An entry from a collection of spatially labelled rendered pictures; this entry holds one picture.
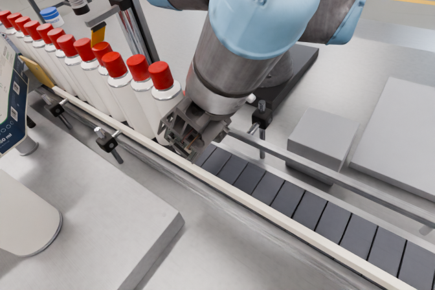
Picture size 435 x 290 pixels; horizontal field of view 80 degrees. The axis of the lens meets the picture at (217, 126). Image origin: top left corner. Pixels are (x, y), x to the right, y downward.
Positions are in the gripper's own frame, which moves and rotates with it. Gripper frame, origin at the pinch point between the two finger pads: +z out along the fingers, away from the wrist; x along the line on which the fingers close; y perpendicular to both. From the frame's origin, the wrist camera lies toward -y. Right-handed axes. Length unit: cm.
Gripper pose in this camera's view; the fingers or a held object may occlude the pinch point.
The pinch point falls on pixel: (193, 138)
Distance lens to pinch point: 49.6
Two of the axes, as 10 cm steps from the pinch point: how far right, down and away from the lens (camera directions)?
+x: 7.6, 6.5, -0.5
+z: -2.9, 4.0, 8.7
